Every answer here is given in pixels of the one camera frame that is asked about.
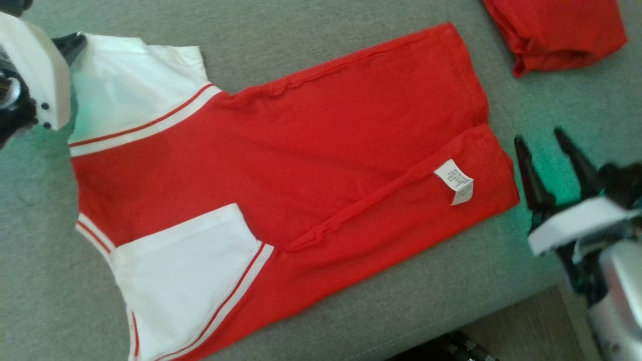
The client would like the red and white sports jersey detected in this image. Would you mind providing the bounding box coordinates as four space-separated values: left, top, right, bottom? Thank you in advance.
67 22 521 361

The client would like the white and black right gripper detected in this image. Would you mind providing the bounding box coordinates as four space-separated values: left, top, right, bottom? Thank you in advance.
514 127 642 307

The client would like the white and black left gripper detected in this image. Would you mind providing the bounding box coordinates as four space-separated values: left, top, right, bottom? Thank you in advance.
0 0 88 149

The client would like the grey fabric sofa chaise seat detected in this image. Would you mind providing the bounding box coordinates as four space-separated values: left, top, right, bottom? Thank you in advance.
0 0 642 361

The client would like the plain red garment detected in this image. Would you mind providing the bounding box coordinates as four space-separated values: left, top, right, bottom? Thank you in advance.
482 0 629 79

